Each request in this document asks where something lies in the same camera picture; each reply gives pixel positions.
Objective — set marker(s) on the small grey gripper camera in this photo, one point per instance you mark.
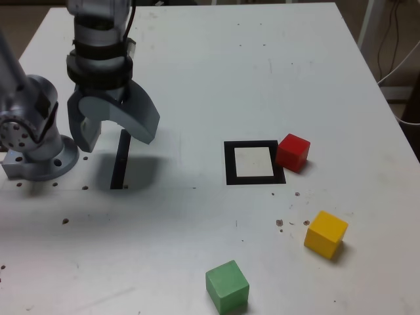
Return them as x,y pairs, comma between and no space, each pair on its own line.
132,47

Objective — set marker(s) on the red cube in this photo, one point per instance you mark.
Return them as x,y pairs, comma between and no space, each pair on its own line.
292,154

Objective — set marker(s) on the black tape square outline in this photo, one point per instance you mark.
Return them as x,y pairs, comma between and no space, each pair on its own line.
229,164

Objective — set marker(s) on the white frame leg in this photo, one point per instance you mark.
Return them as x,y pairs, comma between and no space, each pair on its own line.
365,26

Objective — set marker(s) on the black tape strip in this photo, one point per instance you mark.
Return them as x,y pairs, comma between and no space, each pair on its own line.
118,164

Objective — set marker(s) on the yellow cube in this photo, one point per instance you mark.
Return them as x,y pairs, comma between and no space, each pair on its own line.
325,233

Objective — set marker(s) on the green cube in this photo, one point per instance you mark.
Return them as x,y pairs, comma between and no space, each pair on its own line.
226,285

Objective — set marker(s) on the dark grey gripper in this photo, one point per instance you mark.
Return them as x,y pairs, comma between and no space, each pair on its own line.
105,92

